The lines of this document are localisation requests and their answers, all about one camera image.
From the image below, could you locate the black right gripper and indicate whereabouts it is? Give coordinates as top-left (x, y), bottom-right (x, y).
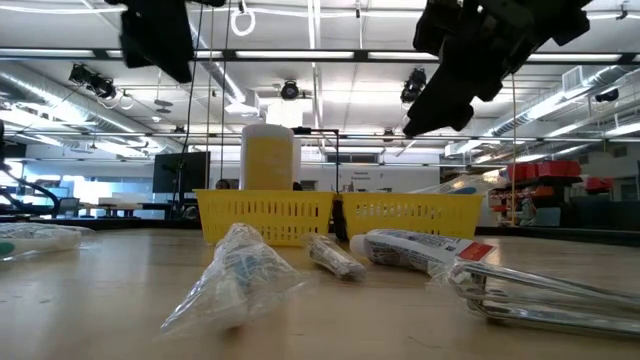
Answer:
top-left (402, 0), bottom-right (531, 139)

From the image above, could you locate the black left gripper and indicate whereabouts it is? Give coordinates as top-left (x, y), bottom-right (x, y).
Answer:
top-left (102, 0), bottom-right (226, 84)

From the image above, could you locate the toothpaste tube with red end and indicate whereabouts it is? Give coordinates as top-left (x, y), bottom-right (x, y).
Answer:
top-left (348, 228), bottom-right (497, 276)

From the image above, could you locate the small nail clipper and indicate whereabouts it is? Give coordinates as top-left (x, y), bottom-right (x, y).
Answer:
top-left (305, 233), bottom-right (368, 282)

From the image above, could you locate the teal white toothbrush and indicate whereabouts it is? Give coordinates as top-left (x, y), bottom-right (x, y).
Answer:
top-left (0, 222), bottom-right (95, 260)

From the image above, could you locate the yellow slotted plastic basket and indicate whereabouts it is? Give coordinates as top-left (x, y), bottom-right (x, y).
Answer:
top-left (341, 192), bottom-right (485, 241)
top-left (194, 188), bottom-right (335, 247)

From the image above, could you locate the shelf with red bins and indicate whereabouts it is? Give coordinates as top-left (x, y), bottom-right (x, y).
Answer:
top-left (487, 159), bottom-right (584, 226)

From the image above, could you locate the thin black metal stand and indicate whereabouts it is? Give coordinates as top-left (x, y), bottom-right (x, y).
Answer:
top-left (292, 127), bottom-right (341, 194)

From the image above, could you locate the black monitor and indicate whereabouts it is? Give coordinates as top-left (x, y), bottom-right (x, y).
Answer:
top-left (152, 151), bottom-right (211, 195)

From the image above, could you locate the yellow white wipes canister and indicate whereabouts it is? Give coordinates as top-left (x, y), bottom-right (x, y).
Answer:
top-left (238, 123), bottom-right (303, 192)

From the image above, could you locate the red storage bin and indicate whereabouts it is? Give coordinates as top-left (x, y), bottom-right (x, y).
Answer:
top-left (584, 175), bottom-right (614, 194)

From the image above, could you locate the thin black hanging cable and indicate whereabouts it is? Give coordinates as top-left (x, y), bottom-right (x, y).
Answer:
top-left (219, 0), bottom-right (232, 181)

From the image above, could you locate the white cable loop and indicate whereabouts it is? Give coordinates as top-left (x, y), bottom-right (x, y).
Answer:
top-left (229, 7), bottom-right (257, 38)

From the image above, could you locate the silver ventilation duct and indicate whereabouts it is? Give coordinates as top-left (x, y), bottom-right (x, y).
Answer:
top-left (492, 64), bottom-right (631, 139)
top-left (0, 69), bottom-right (166, 151)

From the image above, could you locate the black overhead frame bar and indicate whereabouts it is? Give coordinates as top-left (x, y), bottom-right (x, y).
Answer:
top-left (0, 47), bottom-right (640, 64)

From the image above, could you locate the black looped cable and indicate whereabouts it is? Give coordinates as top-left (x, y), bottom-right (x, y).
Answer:
top-left (0, 119), bottom-right (62, 216)

